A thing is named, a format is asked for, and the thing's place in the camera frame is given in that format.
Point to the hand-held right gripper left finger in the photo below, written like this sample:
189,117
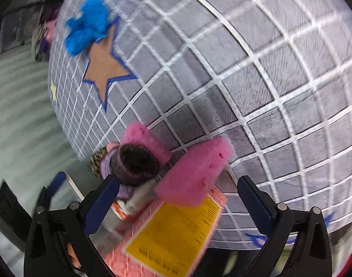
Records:
99,205

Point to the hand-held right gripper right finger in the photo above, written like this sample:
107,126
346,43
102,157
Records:
255,205

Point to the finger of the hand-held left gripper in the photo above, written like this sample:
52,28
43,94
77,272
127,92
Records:
56,183

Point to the leopard print scrunchie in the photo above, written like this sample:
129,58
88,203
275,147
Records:
95,161

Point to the pink striped knit hat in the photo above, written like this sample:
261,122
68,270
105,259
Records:
135,164

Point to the pink sponge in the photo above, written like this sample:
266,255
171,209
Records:
193,176
141,135

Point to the red patterned cardboard box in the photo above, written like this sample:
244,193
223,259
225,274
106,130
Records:
170,236

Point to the blue cloth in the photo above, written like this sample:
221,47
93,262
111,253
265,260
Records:
86,26

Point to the grey checked star tablecloth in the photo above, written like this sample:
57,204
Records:
251,63

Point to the pink plastic stool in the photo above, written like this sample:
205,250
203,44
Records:
50,28

